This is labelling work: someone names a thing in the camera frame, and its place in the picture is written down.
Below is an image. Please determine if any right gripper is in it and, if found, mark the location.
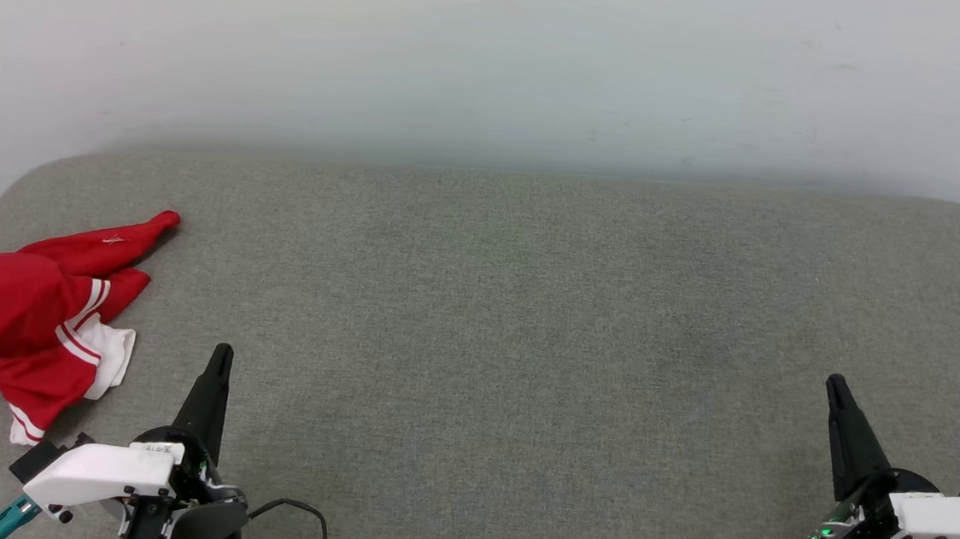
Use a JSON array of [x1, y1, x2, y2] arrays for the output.
[[796, 372, 960, 539]]

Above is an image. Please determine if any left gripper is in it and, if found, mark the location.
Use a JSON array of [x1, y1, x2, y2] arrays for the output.
[[120, 337, 262, 539]]

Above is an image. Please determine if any red basketball jersey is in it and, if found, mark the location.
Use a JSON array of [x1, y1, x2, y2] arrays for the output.
[[0, 197, 182, 457]]

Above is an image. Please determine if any grey fabric sofa cushion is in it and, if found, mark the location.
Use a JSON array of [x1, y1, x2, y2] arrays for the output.
[[0, 125, 960, 539]]

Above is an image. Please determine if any thin black cable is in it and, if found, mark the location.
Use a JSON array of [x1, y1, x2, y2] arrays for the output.
[[244, 495, 331, 539]]

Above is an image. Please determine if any teal cable connector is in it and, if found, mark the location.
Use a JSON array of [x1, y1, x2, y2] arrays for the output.
[[0, 494, 43, 539]]

